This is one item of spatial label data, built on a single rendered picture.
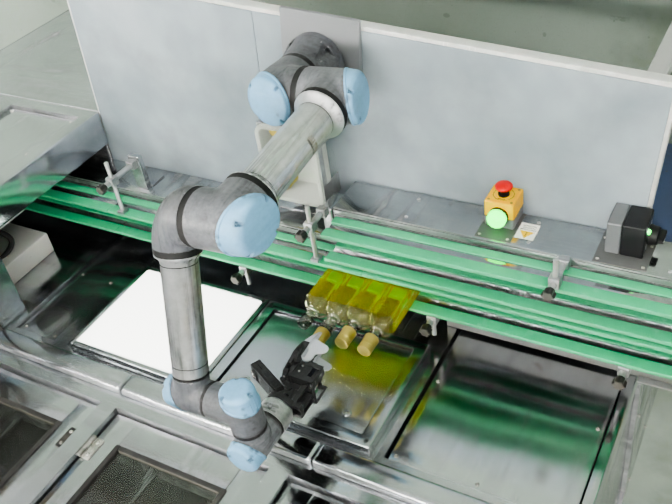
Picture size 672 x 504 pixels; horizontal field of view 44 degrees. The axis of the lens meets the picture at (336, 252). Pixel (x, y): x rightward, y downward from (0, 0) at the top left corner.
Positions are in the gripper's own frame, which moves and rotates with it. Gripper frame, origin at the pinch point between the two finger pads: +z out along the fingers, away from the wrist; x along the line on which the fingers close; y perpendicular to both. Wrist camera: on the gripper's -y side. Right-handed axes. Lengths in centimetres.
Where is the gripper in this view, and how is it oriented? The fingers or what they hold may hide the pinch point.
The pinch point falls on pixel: (316, 342)
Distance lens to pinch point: 190.4
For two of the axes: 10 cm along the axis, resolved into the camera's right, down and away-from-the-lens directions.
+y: 8.7, 2.2, -4.3
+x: -1.2, -7.7, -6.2
